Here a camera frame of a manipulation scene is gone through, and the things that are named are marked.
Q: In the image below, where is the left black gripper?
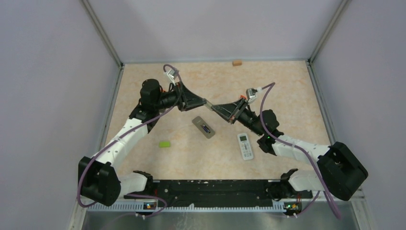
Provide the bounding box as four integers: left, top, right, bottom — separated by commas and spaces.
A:
154, 80, 206, 111

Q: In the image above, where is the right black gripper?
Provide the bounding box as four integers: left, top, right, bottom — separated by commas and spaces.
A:
212, 97, 264, 137

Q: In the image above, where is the white remote control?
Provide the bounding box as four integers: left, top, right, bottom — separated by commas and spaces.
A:
192, 116, 215, 139
237, 133, 254, 161

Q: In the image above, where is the grey battery cover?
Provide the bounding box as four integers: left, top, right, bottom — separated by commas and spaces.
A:
205, 100, 213, 111

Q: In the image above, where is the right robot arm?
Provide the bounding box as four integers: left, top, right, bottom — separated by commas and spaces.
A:
210, 98, 369, 201

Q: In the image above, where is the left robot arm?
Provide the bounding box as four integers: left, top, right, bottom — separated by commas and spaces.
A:
77, 79, 207, 207

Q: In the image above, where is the green block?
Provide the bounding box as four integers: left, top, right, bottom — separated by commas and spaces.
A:
158, 141, 171, 148

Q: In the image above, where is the tan wooden block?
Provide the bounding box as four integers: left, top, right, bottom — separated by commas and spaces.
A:
232, 60, 242, 67

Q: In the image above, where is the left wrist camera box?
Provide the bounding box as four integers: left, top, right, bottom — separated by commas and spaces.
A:
164, 69, 177, 84

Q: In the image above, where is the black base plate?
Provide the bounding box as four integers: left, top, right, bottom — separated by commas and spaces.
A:
137, 180, 313, 207

